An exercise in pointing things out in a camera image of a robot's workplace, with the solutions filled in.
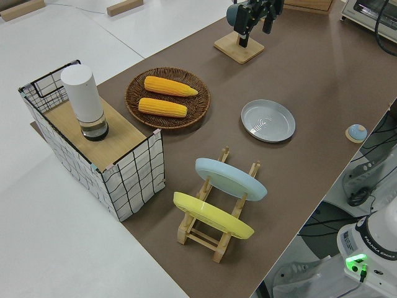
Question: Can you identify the thin gray cable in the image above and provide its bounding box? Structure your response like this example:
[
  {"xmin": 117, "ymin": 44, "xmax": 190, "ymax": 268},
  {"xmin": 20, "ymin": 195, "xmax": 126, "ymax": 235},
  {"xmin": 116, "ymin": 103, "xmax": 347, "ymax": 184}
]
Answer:
[{"xmin": 46, "ymin": 0, "xmax": 108, "ymax": 15}]

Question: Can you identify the long yellow corn cob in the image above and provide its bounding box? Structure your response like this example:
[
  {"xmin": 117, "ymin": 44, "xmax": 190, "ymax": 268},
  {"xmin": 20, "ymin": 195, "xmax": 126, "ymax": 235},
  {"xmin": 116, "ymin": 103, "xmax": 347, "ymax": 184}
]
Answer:
[{"xmin": 144, "ymin": 76, "xmax": 199, "ymax": 97}]

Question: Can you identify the wooden dish rack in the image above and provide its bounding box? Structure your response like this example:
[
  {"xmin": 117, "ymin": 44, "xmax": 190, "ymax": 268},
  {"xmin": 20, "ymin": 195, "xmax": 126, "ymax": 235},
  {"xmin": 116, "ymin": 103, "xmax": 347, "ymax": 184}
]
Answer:
[{"xmin": 176, "ymin": 146, "xmax": 262, "ymax": 264}]

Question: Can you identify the brown wicker tray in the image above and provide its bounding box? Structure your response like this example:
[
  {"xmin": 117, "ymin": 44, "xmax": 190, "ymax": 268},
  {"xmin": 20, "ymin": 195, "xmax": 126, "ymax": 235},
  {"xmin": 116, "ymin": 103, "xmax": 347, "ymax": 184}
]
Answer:
[{"xmin": 125, "ymin": 67, "xmax": 212, "ymax": 130}]

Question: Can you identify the white cylindrical humidifier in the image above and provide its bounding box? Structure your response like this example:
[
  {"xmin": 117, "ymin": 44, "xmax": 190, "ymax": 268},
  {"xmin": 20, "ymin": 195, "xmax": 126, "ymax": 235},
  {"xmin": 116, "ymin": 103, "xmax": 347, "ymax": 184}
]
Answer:
[{"xmin": 60, "ymin": 64, "xmax": 110, "ymax": 142}]

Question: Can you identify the light blue plate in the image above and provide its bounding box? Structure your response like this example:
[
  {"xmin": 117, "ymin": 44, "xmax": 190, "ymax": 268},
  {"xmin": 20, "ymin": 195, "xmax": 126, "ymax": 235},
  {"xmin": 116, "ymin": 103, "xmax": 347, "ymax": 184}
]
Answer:
[{"xmin": 195, "ymin": 157, "xmax": 268, "ymax": 202}]

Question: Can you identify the yellow plate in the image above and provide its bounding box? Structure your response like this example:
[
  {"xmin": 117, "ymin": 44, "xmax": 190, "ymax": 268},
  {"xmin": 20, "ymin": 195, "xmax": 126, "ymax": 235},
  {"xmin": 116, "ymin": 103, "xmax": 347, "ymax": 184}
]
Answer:
[{"xmin": 172, "ymin": 191, "xmax": 256, "ymax": 240}]

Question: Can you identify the brown table mat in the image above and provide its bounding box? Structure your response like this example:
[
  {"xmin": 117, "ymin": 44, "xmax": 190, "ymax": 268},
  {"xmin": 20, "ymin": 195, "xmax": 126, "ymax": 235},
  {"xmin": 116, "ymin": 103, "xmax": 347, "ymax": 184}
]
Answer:
[{"xmin": 30, "ymin": 0, "xmax": 397, "ymax": 298}]

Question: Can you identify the gray round plate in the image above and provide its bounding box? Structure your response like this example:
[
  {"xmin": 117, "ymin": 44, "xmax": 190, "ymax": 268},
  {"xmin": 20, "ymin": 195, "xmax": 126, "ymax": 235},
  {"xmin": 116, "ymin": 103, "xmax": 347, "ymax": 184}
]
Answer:
[{"xmin": 241, "ymin": 99, "xmax": 297, "ymax": 144}]

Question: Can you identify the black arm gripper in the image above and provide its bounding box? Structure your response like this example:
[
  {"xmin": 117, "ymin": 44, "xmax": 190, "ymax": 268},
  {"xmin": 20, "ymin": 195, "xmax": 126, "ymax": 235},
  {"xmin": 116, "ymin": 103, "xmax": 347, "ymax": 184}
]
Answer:
[{"xmin": 233, "ymin": 0, "xmax": 285, "ymax": 48}]

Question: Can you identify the wooden mug tree stand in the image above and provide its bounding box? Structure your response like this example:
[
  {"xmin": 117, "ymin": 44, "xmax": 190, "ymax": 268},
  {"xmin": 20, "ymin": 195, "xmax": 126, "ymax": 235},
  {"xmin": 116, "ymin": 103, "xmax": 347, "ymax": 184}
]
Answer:
[{"xmin": 213, "ymin": 24, "xmax": 265, "ymax": 65}]

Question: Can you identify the light wooden board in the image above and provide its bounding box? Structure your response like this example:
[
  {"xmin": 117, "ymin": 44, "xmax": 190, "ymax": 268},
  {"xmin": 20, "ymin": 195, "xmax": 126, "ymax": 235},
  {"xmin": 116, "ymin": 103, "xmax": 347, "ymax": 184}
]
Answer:
[{"xmin": 43, "ymin": 99, "xmax": 147, "ymax": 172}]

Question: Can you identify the long wooden block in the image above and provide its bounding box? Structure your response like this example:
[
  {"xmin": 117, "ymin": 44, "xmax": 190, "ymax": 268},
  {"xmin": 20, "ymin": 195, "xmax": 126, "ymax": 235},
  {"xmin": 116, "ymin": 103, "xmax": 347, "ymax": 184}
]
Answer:
[{"xmin": 0, "ymin": 0, "xmax": 47, "ymax": 22}]

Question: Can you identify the teal mug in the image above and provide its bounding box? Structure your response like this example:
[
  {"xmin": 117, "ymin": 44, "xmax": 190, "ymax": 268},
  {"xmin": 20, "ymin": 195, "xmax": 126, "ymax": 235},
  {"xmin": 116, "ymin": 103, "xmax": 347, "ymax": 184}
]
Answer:
[{"xmin": 226, "ymin": 2, "xmax": 241, "ymax": 26}]

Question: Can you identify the thick black cable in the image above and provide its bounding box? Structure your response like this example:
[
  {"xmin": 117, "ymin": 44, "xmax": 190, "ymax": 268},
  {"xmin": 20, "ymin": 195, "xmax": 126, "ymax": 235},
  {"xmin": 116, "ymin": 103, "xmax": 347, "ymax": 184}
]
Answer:
[{"xmin": 374, "ymin": 0, "xmax": 397, "ymax": 57}]

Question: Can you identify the short wooden block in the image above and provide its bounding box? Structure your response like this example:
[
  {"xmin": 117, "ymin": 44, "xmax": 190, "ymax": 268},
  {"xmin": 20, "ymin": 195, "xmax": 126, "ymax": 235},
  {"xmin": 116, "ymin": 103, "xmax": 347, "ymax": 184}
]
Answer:
[{"xmin": 106, "ymin": 0, "xmax": 145, "ymax": 17}]

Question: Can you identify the short yellow corn cob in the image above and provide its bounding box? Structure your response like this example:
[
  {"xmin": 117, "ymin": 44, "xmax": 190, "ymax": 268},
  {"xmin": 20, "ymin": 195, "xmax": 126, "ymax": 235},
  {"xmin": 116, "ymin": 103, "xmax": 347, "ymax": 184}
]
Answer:
[{"xmin": 138, "ymin": 97, "xmax": 188, "ymax": 119}]

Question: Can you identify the black floor cable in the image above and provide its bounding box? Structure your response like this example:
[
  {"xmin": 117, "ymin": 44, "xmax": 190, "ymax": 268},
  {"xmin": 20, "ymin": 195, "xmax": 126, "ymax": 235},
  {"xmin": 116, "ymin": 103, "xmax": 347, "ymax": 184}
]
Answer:
[
  {"xmin": 349, "ymin": 107, "xmax": 397, "ymax": 167},
  {"xmin": 297, "ymin": 208, "xmax": 372, "ymax": 238}
]

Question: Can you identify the white toaster oven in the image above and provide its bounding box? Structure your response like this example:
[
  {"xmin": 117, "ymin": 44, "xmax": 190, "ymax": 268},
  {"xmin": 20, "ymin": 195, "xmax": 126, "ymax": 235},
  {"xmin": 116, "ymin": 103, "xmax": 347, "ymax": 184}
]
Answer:
[{"xmin": 339, "ymin": 0, "xmax": 397, "ymax": 42}]

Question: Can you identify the wooden box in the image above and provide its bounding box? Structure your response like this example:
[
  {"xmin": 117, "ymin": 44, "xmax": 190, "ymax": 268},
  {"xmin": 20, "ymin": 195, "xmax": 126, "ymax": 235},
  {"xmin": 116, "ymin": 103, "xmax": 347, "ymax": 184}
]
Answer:
[{"xmin": 283, "ymin": 0, "xmax": 336, "ymax": 15}]

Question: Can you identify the wire basket with grid liner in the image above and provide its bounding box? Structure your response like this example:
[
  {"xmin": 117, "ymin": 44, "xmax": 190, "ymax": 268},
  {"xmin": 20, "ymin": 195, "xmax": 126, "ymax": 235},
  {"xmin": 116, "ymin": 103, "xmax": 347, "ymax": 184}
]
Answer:
[{"xmin": 17, "ymin": 58, "xmax": 166, "ymax": 223}]

